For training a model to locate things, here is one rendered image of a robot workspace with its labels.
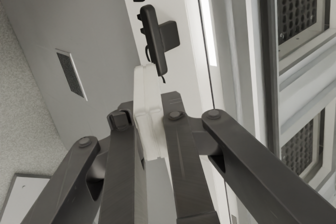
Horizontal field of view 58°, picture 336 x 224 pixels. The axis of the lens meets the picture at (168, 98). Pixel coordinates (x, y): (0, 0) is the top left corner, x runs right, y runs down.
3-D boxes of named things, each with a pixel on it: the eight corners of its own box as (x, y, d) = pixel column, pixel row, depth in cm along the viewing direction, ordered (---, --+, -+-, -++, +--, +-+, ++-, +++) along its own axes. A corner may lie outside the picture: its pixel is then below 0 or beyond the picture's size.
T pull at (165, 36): (153, 76, 33) (161, 78, 32) (137, 6, 29) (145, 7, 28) (177, 63, 35) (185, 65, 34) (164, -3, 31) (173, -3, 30)
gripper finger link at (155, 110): (147, 112, 15) (162, 109, 15) (144, 64, 21) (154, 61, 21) (159, 159, 16) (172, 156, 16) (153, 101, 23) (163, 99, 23)
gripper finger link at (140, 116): (159, 159, 16) (145, 162, 16) (153, 101, 23) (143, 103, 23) (147, 112, 15) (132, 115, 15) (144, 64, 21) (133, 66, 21)
